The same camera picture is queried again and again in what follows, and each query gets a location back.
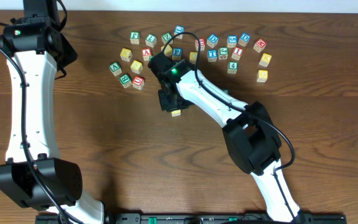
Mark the blue T letter block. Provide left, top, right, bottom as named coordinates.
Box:
left=207, top=49, right=218, bottom=62

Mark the red u block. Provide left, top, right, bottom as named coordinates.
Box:
left=195, top=39, right=206, bottom=51
left=132, top=76, right=145, bottom=90

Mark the yellow S block upper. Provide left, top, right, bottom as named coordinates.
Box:
left=161, top=44, right=173, bottom=57

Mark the red U block lower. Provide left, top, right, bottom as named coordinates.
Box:
left=132, top=76, right=145, bottom=90

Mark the red U block upper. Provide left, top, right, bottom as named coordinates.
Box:
left=195, top=39, right=206, bottom=51

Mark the green V letter block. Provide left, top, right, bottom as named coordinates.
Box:
left=109, top=62, right=122, bottom=77

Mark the yellow C letter block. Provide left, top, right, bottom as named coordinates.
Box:
left=171, top=110, right=181, bottom=117

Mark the red A letter block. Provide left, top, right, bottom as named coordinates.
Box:
left=142, top=48, right=152, bottom=61

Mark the green 4 number block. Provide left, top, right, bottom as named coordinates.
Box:
left=227, top=61, right=239, bottom=74

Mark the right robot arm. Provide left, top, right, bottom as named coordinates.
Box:
left=148, top=52, right=300, bottom=223

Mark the blue d block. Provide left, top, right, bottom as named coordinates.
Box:
left=207, top=34, right=219, bottom=48
left=238, top=32, right=251, bottom=47

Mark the blue D block left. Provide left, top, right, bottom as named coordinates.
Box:
left=207, top=34, right=219, bottom=48

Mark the yellow O block upper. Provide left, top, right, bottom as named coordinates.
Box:
left=189, top=52, right=198, bottom=64

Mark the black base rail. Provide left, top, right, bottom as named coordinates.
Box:
left=35, top=212, right=347, bottom=224

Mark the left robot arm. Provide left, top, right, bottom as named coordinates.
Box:
left=0, top=0, right=108, bottom=223

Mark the blue D block right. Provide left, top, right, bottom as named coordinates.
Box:
left=238, top=32, right=251, bottom=47

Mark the red I letter block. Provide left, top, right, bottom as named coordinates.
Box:
left=231, top=47, right=244, bottom=60

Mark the yellow G letter block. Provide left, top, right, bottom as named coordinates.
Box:
left=257, top=70, right=269, bottom=83

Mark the yellow s block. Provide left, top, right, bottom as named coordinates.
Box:
left=161, top=44, right=173, bottom=57
left=131, top=60, right=143, bottom=74

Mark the blue L block top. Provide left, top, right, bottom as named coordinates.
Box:
left=174, top=26, right=185, bottom=39

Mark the green J block right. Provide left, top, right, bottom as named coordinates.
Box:
left=218, top=47, right=229, bottom=60

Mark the red E block upper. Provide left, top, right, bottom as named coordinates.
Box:
left=254, top=39, right=267, bottom=53

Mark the blue P letter block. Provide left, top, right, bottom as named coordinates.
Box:
left=172, top=47, right=182, bottom=61

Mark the green Z letter block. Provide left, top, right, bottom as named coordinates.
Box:
left=162, top=32, right=172, bottom=44

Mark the green B letter block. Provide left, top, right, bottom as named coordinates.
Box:
left=119, top=73, right=132, bottom=88

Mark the blue 5 number block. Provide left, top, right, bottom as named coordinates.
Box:
left=227, top=35, right=237, bottom=48

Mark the green J letter block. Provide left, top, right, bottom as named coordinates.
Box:
left=130, top=31, right=140, bottom=45

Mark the yellow K block right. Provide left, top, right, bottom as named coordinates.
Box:
left=259, top=53, right=272, bottom=67

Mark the yellow K letter block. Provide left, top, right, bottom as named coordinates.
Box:
left=120, top=48, right=132, bottom=62

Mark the yellow S block lower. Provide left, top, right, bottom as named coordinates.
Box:
left=131, top=60, right=143, bottom=74

